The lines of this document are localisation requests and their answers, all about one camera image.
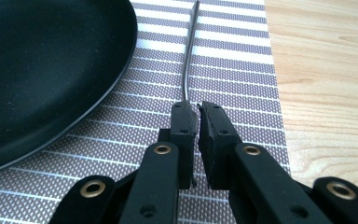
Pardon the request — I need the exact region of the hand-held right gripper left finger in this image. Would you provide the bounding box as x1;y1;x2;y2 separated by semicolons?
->
158;100;199;190

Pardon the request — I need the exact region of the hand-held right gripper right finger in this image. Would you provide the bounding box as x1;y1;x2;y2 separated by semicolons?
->
198;101;243;190

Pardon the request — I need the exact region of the silver fork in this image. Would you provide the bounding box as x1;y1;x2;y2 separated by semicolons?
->
181;0;201;108

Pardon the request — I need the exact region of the black plate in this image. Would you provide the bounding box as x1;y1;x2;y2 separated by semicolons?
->
0;0;139;178

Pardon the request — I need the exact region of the striped woven placemat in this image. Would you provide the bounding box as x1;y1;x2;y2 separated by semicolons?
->
0;0;292;224

